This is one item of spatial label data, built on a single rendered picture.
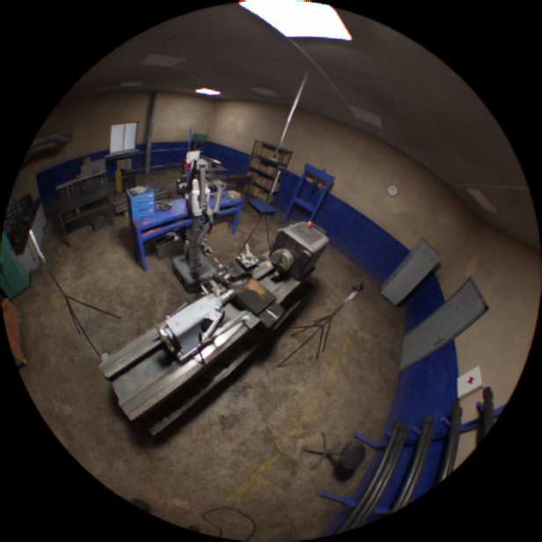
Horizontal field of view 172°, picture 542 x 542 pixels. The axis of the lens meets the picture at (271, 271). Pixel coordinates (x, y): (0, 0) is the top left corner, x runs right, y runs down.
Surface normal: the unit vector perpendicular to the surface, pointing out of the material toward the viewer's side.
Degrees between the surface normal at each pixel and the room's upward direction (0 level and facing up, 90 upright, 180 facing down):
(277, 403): 0
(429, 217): 90
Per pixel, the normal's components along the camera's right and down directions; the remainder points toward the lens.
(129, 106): 0.74, 0.61
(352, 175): -0.59, 0.40
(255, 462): 0.31, -0.69
